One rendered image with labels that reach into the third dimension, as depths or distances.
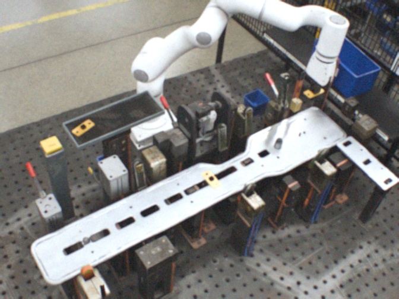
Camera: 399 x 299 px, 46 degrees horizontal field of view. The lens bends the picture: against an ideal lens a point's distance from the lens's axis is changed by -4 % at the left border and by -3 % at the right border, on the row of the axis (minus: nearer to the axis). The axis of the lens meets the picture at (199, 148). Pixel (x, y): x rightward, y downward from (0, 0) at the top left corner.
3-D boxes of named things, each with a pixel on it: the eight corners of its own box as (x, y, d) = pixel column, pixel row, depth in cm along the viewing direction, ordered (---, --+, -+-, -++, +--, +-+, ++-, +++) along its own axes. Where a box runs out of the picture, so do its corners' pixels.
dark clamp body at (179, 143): (171, 209, 213) (174, 152, 185) (155, 188, 220) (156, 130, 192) (191, 199, 218) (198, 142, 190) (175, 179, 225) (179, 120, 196)
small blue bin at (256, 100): (252, 118, 255) (255, 107, 248) (240, 107, 260) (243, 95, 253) (267, 111, 259) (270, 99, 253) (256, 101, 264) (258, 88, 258)
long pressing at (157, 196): (53, 296, 152) (52, 293, 151) (26, 243, 164) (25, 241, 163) (350, 137, 211) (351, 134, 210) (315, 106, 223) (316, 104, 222)
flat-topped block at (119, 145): (114, 201, 213) (107, 131, 180) (105, 188, 218) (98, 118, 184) (133, 192, 218) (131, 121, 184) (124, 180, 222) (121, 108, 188)
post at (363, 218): (366, 232, 213) (390, 194, 191) (350, 215, 219) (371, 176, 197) (376, 226, 216) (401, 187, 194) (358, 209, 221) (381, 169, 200)
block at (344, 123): (331, 167, 237) (350, 124, 215) (314, 151, 243) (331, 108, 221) (335, 165, 238) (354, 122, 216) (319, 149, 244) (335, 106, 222)
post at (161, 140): (157, 203, 215) (158, 142, 185) (151, 195, 217) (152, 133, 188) (167, 198, 217) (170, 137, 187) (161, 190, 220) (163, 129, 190)
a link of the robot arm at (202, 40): (156, 67, 220) (141, 91, 210) (137, 49, 215) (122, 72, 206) (236, 21, 185) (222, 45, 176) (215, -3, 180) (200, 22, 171)
